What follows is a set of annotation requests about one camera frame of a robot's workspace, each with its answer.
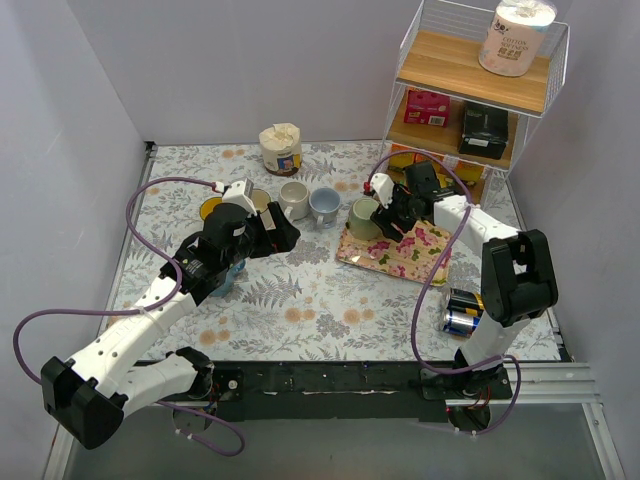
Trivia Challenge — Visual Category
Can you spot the green ceramic mug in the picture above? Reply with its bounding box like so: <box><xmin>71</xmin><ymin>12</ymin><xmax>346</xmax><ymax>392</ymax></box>
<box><xmin>347</xmin><ymin>197</ymin><xmax>381</xmax><ymax>241</ymax></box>

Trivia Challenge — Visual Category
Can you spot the speckled white ceramic mug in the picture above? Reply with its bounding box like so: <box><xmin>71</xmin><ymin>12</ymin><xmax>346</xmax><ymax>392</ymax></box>
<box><xmin>278</xmin><ymin>181</ymin><xmax>310</xmax><ymax>221</ymax></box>

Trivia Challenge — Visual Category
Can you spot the blue ceramic mug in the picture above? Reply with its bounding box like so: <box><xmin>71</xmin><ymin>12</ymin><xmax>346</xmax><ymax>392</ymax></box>
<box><xmin>211</xmin><ymin>259</ymin><xmax>246</xmax><ymax>298</ymax></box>

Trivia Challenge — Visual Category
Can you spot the yellow ceramic mug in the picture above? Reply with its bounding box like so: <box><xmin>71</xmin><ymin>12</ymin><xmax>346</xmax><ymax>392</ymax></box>
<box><xmin>199</xmin><ymin>197</ymin><xmax>222</xmax><ymax>220</ymax></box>

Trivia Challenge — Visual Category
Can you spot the grey ceramic mug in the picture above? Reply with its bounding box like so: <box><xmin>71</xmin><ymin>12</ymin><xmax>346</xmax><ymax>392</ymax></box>
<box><xmin>309</xmin><ymin>187</ymin><xmax>341</xmax><ymax>229</ymax></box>

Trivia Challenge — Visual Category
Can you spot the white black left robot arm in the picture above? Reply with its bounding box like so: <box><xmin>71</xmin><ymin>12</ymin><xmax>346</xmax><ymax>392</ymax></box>
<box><xmin>41</xmin><ymin>202</ymin><xmax>300</xmax><ymax>449</ymax></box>

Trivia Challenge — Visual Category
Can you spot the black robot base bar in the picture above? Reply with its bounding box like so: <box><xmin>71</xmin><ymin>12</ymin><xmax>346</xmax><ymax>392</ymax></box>
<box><xmin>210</xmin><ymin>361</ymin><xmax>512</xmax><ymax>422</ymax></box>

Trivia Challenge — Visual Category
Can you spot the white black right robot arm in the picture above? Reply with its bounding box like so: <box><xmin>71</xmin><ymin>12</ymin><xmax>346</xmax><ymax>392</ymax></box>
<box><xmin>364</xmin><ymin>162</ymin><xmax>558</xmax><ymax>398</ymax></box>

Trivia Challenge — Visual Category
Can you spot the yellow sponge pack left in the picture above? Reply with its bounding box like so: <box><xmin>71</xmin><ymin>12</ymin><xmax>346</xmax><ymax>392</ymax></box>
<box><xmin>388</xmin><ymin>144</ymin><xmax>415</xmax><ymax>172</ymax></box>

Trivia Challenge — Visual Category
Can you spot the yellow sponge pack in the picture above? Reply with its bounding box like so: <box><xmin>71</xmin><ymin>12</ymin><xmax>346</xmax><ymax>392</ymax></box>
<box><xmin>388</xmin><ymin>144</ymin><xmax>415</xmax><ymax>172</ymax></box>
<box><xmin>454</xmin><ymin>161</ymin><xmax>485</xmax><ymax>187</ymax></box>

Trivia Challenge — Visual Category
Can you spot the floral tray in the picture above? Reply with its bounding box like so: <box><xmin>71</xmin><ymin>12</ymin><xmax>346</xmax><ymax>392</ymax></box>
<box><xmin>336</xmin><ymin>222</ymin><xmax>451</xmax><ymax>283</ymax></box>

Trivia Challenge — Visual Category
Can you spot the yellow sponge pack right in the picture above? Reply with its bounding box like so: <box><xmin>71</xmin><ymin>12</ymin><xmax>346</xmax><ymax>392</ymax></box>
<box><xmin>454</xmin><ymin>161</ymin><xmax>485</xmax><ymax>187</ymax></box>

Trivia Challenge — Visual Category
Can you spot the beige paper roll with cartoon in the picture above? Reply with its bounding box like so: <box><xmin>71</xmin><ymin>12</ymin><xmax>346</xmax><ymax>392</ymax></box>
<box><xmin>259</xmin><ymin>123</ymin><xmax>302</xmax><ymax>177</ymax></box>

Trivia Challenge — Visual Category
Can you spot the pink sponge box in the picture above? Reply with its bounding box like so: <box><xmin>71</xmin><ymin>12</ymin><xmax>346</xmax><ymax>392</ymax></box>
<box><xmin>404</xmin><ymin>89</ymin><xmax>451</xmax><ymax>127</ymax></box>

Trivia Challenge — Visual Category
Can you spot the black product box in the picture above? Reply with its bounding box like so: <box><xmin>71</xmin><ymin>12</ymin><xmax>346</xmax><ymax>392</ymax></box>
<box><xmin>458</xmin><ymin>101</ymin><xmax>509</xmax><ymax>160</ymax></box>

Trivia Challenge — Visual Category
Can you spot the black yellow drink can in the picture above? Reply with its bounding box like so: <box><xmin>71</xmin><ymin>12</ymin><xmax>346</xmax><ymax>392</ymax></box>
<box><xmin>446</xmin><ymin>288</ymin><xmax>484</xmax><ymax>317</ymax></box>

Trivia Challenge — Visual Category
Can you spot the blue silver drink can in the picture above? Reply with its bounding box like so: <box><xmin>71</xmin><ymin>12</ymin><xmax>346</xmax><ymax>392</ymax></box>
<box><xmin>440</xmin><ymin>309</ymin><xmax>480</xmax><ymax>338</ymax></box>

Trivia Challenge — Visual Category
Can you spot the pink wrapped toilet paper roll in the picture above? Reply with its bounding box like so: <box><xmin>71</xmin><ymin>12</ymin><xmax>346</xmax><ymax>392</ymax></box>
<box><xmin>478</xmin><ymin>0</ymin><xmax>557</xmax><ymax>77</ymax></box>

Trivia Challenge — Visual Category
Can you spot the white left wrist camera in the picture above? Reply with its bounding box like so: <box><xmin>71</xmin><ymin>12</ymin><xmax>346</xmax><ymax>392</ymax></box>
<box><xmin>212</xmin><ymin>178</ymin><xmax>258</xmax><ymax>216</ymax></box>

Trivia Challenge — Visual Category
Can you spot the white wire wooden shelf rack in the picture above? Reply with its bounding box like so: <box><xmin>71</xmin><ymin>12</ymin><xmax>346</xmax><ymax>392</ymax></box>
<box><xmin>379</xmin><ymin>1</ymin><xmax>570</xmax><ymax>207</ymax></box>

